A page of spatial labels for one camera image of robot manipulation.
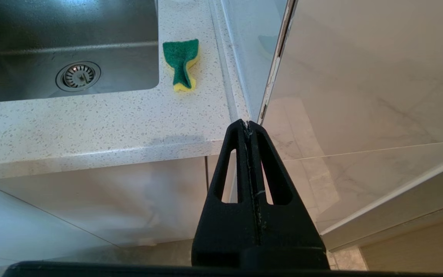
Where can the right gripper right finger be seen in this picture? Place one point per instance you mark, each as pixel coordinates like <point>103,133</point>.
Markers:
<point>283,238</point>

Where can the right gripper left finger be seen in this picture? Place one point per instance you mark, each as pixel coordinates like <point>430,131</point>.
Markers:
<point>229,231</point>

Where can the green and yellow sponge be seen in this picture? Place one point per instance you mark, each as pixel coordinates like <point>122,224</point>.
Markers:
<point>181,54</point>

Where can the metal sink drain strainer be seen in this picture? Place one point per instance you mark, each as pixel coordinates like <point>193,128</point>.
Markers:
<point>78,76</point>

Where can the stainless steel sink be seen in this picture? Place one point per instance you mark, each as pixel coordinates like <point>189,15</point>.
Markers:
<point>33,23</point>

